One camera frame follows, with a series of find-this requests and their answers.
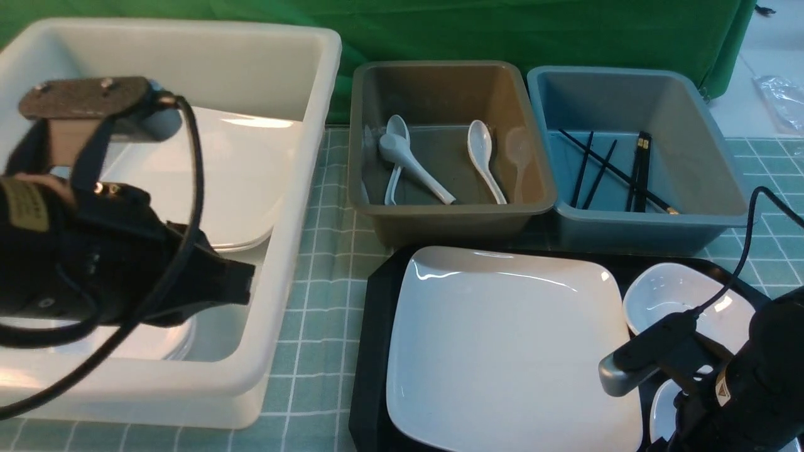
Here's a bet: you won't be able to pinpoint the white square rice plate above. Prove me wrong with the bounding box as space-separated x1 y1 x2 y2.
386 246 643 451

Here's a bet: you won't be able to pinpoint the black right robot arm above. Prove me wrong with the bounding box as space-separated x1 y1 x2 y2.
648 289 802 451

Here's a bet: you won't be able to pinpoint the stacked white small bowls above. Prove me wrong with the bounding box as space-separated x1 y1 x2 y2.
40 317 197 360

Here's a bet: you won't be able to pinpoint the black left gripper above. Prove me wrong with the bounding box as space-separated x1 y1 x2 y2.
38 182 256 327

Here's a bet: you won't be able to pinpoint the black chopstick pair gold-tipped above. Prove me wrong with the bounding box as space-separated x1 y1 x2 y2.
626 132 652 213

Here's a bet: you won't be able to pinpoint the blue-grey plastic bin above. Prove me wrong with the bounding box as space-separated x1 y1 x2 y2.
526 66 749 256

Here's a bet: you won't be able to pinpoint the large white plastic bin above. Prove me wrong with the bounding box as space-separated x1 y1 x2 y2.
2 18 342 429

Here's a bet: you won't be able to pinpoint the clear plastic bag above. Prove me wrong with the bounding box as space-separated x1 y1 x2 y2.
753 75 803 136

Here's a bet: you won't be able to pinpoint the white ceramic soup spoon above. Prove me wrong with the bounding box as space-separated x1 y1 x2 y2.
466 120 506 204

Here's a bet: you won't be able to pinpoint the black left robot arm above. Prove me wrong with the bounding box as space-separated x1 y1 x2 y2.
2 177 187 325

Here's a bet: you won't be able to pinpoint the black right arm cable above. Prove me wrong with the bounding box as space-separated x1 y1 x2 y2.
694 186 804 315

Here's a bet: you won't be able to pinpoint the grey-brown plastic bin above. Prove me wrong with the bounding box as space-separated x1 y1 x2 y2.
347 61 558 248

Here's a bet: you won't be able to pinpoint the stacked white square plates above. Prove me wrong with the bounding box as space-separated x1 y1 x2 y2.
101 107 303 252

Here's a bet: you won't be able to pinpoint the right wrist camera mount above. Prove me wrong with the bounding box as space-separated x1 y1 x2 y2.
598 309 734 397

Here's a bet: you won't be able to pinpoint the light soup spoon underneath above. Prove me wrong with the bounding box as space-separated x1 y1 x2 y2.
384 114 411 205

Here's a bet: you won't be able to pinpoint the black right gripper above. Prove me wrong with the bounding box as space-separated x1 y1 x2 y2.
655 371 754 451

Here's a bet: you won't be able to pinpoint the black plastic serving tray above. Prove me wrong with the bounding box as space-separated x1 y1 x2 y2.
349 247 771 451

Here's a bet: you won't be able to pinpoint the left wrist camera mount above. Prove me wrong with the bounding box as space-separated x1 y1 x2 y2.
4 75 188 192

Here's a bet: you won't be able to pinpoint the white sauce bowl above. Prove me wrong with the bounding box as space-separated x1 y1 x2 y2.
622 263 755 353
649 380 682 443

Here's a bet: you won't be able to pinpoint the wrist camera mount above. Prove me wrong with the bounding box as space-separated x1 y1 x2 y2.
598 309 734 397
4 75 188 192

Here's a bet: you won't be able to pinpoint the green backdrop cloth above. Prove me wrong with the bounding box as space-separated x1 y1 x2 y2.
1 1 756 124

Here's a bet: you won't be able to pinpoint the grey soup spoon in bin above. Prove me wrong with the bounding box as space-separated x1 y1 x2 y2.
379 132 457 204

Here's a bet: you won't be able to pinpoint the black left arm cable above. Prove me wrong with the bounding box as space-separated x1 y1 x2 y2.
0 94 206 420

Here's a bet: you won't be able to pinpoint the single black chopstick in bin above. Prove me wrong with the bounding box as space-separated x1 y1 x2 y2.
570 131 594 208

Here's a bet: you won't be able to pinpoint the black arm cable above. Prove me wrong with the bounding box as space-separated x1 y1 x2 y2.
0 94 206 420
694 186 804 315

